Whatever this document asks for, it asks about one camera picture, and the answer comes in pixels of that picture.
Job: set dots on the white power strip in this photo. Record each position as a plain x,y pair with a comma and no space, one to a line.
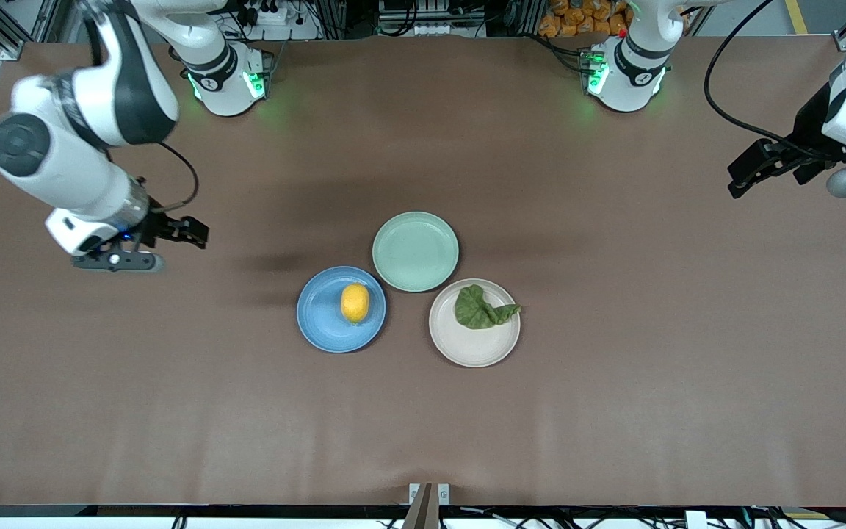
272,15

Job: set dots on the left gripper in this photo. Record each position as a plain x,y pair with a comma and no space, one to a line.
809,134

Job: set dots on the blue plate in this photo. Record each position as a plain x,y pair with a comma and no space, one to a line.
324,323

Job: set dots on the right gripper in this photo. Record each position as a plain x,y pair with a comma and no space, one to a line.
159,227

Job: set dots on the brown wooden strip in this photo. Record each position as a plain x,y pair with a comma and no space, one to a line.
419,514

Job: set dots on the small metal bracket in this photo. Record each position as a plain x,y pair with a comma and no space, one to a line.
443,494

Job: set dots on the yellow lemon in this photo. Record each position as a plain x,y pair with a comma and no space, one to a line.
355,303

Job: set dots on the light green plate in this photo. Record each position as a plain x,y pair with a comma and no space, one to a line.
416,251

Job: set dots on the green lettuce leaf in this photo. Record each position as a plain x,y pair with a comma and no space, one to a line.
476,308

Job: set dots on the orange packets pile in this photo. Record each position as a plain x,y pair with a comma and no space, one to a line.
577,18

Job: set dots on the pale pink plate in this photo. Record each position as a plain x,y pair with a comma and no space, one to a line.
474,345

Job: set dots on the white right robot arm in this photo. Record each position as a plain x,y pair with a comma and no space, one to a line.
85,176

